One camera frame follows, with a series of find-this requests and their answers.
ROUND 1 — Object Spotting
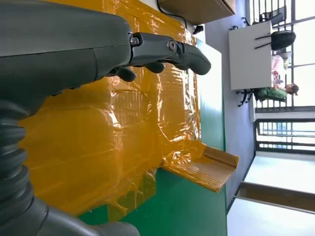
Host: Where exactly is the cardboard box with yellow tape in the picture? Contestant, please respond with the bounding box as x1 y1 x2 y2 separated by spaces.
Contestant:
18 0 239 223

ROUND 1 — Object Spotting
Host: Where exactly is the ribbed grey left arm sleeve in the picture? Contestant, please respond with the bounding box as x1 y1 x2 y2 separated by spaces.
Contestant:
0 101 34 225

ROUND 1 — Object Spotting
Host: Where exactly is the white desk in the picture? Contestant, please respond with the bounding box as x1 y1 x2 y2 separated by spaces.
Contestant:
228 20 273 91

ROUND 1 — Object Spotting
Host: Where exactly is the black office chair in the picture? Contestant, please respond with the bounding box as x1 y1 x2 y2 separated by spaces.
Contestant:
236 88 254 108
229 4 288 31

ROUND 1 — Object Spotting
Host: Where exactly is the person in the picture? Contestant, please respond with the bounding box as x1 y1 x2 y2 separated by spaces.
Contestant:
253 83 300 102

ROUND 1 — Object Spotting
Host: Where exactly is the white red bag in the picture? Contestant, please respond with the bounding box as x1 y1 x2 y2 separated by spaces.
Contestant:
271 55 289 84

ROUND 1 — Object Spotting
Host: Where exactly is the black backpack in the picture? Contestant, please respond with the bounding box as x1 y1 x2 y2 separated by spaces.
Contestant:
255 30 297 52

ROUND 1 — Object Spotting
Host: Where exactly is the black metal railing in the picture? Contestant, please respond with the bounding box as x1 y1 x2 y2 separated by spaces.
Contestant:
253 0 315 154

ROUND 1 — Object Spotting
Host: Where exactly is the wooden beam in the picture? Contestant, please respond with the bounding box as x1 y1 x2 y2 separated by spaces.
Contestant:
235 181 315 216

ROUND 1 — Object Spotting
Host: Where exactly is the black cable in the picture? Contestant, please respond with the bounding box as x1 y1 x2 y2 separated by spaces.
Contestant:
156 0 188 29

